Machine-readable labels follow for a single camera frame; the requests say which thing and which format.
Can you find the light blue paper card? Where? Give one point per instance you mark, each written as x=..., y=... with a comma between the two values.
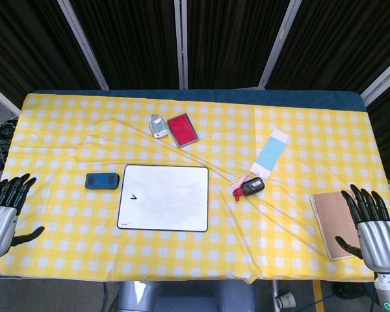
x=270, y=152

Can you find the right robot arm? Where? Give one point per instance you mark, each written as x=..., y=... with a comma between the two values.
x=387, y=291

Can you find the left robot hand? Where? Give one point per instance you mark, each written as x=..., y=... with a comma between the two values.
x=0, y=224

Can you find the yellow white checkered tablecloth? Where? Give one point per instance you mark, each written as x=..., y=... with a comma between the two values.
x=195, y=182

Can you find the brown notebook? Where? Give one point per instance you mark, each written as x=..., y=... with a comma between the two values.
x=334, y=224

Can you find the white metal partition post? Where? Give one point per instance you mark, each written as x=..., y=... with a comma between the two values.
x=382, y=78
x=84, y=44
x=181, y=44
x=0, y=97
x=278, y=44

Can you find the small grey-green device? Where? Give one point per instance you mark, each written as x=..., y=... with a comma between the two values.
x=158, y=127

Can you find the white drawing board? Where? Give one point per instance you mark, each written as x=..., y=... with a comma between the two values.
x=165, y=199

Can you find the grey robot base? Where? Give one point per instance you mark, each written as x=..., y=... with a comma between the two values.
x=185, y=296

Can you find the black box with label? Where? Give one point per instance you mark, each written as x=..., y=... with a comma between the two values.
x=253, y=186

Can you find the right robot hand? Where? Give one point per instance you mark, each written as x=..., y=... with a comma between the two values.
x=378, y=240

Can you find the red stamp pad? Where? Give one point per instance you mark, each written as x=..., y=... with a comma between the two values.
x=183, y=130

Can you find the white paper cup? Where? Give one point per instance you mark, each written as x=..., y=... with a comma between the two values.
x=286, y=299

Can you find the blue board eraser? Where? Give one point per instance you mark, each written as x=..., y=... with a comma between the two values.
x=102, y=181

